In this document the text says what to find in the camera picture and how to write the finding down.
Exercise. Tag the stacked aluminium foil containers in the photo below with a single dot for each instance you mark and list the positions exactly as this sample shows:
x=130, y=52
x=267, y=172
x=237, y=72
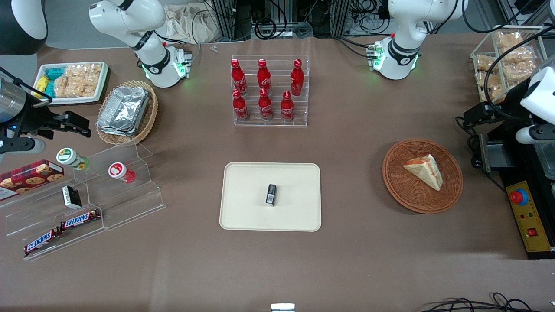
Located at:
x=123, y=110

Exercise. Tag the yellow emergency stop panel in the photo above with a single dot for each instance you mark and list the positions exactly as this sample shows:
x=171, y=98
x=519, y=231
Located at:
x=531, y=221

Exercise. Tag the red strawberry yogurt cup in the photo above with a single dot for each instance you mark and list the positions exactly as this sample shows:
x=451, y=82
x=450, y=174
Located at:
x=118, y=170

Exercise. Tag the beige rectangular tray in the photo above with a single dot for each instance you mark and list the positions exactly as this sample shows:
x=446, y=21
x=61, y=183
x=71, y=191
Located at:
x=251, y=203

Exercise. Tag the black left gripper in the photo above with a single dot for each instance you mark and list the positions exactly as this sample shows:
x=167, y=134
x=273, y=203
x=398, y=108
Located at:
x=508, y=105

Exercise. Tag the small silver white object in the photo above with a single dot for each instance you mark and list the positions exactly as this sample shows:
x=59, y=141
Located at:
x=282, y=307

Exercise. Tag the red cola bottle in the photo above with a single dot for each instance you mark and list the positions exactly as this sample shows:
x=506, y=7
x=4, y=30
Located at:
x=265, y=107
x=287, y=109
x=263, y=76
x=237, y=76
x=297, y=78
x=239, y=108

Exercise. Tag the clear acrylic bottle rack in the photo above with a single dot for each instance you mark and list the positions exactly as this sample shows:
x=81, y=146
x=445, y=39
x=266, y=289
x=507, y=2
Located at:
x=299, y=117

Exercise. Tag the teal snack packet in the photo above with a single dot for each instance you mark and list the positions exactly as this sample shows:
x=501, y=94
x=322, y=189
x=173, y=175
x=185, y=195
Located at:
x=54, y=73

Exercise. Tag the white rectangular snack tray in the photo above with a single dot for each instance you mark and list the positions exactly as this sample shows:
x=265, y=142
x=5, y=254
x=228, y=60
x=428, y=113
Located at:
x=102, y=82

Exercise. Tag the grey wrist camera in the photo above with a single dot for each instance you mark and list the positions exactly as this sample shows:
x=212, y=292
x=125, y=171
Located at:
x=533, y=135
x=21, y=146

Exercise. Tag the clear bag rice crackers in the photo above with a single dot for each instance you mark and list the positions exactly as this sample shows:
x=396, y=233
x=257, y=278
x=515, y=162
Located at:
x=78, y=80

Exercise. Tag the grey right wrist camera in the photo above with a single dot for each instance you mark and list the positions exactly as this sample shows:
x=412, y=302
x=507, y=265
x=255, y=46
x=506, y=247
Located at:
x=21, y=146

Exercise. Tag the yellow snack packet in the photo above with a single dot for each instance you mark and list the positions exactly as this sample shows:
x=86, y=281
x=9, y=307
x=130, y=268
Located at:
x=41, y=84

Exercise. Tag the round brown wicker basket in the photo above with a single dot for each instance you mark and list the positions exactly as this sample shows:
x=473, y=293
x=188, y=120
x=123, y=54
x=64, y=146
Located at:
x=403, y=195

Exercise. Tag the black and white small box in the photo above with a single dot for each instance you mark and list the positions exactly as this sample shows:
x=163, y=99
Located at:
x=71, y=197

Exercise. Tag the oval light wicker basket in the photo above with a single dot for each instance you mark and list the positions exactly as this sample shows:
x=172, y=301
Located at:
x=147, y=121

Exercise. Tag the aluminium frame rack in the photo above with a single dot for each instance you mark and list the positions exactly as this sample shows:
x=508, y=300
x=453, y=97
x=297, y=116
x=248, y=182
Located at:
x=225, y=17

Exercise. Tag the clear bag fried snacks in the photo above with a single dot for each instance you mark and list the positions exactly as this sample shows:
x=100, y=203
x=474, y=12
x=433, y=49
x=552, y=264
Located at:
x=483, y=63
x=518, y=73
x=518, y=55
x=509, y=40
x=494, y=89

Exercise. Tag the green sunflower yogurt cup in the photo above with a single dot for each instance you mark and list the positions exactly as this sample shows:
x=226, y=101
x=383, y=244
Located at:
x=69, y=157

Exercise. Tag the red plaid cookie box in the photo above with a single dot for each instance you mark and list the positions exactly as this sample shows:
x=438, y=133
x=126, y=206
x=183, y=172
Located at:
x=30, y=177

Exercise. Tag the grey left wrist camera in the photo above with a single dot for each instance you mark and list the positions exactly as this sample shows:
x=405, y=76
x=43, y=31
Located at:
x=533, y=135

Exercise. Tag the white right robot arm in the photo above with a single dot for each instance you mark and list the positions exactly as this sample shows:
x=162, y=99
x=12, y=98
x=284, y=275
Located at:
x=125, y=17

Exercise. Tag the brown snickers bar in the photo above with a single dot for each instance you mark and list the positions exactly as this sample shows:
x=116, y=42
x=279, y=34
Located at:
x=41, y=242
x=80, y=219

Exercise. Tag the clear acrylic stepped shelf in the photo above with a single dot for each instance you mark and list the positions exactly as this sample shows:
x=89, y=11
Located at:
x=125, y=203

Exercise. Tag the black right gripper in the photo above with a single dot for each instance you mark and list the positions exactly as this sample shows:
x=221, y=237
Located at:
x=34, y=116

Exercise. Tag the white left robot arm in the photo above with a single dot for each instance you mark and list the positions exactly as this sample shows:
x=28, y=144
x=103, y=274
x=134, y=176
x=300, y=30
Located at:
x=403, y=26

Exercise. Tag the beige cloth bag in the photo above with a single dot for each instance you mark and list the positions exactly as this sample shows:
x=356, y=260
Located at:
x=190, y=24

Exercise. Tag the wrapped triangle sandwich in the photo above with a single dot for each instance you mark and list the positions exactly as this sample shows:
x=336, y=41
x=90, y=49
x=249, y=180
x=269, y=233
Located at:
x=427, y=171

